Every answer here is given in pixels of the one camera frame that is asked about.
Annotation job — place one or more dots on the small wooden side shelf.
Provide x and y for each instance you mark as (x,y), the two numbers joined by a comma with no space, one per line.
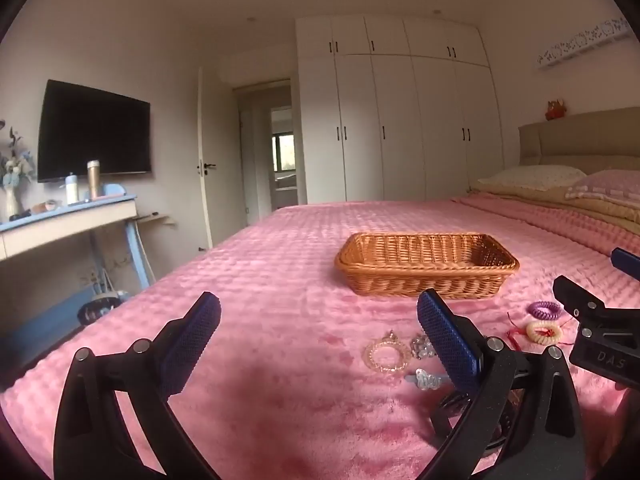
(152,218)

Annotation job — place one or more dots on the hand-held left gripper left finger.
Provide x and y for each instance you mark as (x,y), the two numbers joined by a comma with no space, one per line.
(195,340)

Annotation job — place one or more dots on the beige quilt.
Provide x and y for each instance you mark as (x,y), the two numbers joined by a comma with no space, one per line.
(575,207)

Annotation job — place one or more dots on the orange plush toy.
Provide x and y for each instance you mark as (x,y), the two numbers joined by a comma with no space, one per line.
(555,110)

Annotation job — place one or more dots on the white wardrobe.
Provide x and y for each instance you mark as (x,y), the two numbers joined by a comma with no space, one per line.
(400,125)

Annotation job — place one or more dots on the artificial flower bouquet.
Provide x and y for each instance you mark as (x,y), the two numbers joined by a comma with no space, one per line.
(15,160)

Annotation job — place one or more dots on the light blue hair clip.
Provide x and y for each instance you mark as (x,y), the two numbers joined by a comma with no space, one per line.
(425,380)

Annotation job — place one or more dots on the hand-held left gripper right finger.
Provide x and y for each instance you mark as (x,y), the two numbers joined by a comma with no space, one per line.
(450,345)

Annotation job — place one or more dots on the blue and white desk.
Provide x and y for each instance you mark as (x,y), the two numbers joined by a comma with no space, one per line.
(65,222)

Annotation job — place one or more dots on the white dotted pillow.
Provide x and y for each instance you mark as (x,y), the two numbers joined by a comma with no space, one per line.
(530,177)

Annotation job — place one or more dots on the clear crystal ornament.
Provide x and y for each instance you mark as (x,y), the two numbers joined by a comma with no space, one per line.
(420,347)

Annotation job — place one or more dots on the white room door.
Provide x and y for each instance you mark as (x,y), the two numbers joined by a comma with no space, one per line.
(215,160)

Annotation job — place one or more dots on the white wall shelf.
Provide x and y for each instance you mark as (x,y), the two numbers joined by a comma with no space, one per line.
(580,45)

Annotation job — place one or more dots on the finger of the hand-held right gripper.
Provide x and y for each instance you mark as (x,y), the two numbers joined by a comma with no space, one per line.
(627,262)
(570,290)

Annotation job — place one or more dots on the brown wicker basket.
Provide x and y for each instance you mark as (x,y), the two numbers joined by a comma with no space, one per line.
(425,280)

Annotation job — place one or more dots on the beige bed headboard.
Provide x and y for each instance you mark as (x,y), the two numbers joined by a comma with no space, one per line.
(585,140)

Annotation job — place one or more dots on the dark round appliance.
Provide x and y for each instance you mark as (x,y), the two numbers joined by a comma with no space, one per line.
(100,307)

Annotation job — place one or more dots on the black wall television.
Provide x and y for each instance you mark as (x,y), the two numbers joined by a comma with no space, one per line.
(95,130)

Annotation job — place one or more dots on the pink plush blanket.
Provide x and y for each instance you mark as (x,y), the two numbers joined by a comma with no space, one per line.
(280,300)

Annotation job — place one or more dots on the metal thermos flask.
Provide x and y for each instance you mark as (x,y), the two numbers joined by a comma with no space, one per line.
(94,180)

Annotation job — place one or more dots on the white bottle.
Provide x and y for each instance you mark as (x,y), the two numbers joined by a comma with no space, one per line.
(72,190)

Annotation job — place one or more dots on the pink pillow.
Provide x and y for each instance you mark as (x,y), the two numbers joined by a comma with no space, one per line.
(610,185)

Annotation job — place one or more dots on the white vase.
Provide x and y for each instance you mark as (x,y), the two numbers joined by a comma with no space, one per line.
(12,205)

